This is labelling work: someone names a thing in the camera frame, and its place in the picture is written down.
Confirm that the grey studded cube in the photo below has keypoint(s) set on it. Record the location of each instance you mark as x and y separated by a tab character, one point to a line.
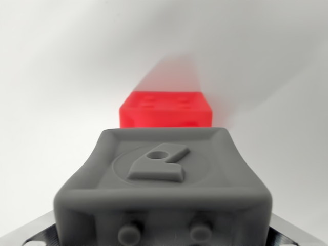
164	189

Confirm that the red studded cube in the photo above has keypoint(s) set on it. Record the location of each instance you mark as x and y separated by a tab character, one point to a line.
164	111

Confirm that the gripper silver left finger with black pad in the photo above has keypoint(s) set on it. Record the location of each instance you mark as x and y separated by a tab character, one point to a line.
41	230

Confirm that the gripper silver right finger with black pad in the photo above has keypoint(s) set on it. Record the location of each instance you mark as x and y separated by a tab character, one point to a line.
284	232

